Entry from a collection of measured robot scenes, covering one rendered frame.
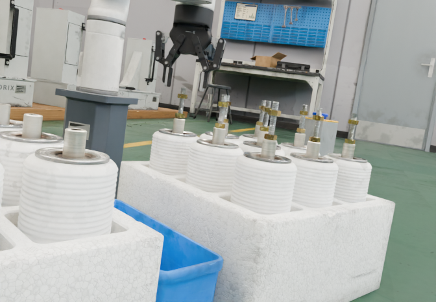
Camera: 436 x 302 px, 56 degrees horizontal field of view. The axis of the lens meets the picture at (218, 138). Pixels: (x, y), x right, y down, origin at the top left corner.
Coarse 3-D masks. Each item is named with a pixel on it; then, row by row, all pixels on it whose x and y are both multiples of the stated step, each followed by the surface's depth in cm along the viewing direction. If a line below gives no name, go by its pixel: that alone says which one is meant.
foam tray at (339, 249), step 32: (128, 192) 80; (160, 192) 72; (192, 192) 66; (224, 192) 68; (192, 224) 65; (224, 224) 60; (256, 224) 55; (288, 224) 58; (320, 224) 63; (352, 224) 70; (384, 224) 79; (224, 256) 59; (256, 256) 55; (288, 256) 59; (320, 256) 65; (352, 256) 72; (384, 256) 81; (224, 288) 59; (256, 288) 56; (288, 288) 61; (320, 288) 67; (352, 288) 74
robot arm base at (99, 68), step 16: (96, 32) 96; (112, 32) 97; (96, 48) 96; (112, 48) 97; (80, 64) 100; (96, 64) 97; (112, 64) 98; (80, 80) 99; (96, 80) 97; (112, 80) 99
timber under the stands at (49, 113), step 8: (32, 104) 297; (40, 104) 306; (16, 112) 255; (24, 112) 261; (32, 112) 267; (40, 112) 274; (48, 112) 281; (56, 112) 288; (64, 112) 296; (128, 112) 378; (136, 112) 392; (144, 112) 406; (152, 112) 422; (160, 112) 439; (168, 112) 457; (176, 112) 478; (184, 112) 499; (16, 120) 256; (48, 120) 282; (56, 120) 290
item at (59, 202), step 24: (24, 168) 41; (48, 168) 40; (72, 168) 40; (96, 168) 41; (24, 192) 41; (48, 192) 40; (72, 192) 40; (96, 192) 41; (24, 216) 41; (48, 216) 40; (72, 216) 40; (96, 216) 42; (48, 240) 40
